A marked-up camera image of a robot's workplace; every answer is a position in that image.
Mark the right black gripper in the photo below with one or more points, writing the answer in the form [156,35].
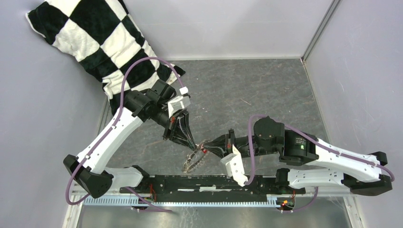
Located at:
[223,143]

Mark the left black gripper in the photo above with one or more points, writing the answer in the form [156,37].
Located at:
[179,131]

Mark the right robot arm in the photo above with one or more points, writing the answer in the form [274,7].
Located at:
[311,162]

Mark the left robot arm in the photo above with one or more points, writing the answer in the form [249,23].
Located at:
[160,104]

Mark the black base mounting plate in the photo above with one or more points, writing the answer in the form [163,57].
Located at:
[211,188]

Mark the black white checkered pillow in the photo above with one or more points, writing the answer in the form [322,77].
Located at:
[104,39]

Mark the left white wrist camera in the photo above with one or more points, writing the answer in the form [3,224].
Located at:
[178,103]

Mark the aluminium frame rail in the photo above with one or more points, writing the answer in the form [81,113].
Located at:
[324,207]

